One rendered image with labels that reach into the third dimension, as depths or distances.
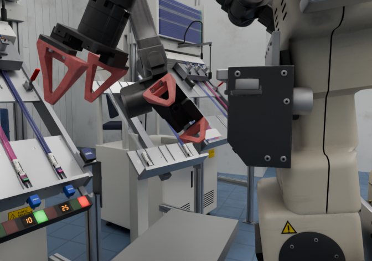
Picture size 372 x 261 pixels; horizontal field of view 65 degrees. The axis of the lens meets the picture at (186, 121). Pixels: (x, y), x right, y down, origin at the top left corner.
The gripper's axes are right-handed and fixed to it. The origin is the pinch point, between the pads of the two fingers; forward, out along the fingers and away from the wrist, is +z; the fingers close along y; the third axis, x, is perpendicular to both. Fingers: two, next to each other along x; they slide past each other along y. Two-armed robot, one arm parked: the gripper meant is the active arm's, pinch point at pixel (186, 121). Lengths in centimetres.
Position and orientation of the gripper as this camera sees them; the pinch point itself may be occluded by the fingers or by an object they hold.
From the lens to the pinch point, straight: 52.9
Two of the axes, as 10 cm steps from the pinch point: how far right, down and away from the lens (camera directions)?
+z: 2.8, 3.6, -8.9
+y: -5.7, -6.9, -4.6
